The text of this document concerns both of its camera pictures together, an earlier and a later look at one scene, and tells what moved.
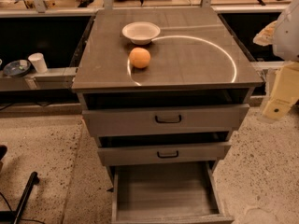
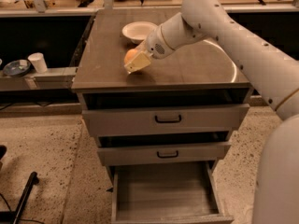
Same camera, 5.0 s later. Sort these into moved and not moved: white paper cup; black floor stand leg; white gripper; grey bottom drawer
Moved: white gripper
Not moved: white paper cup; grey bottom drawer; black floor stand leg
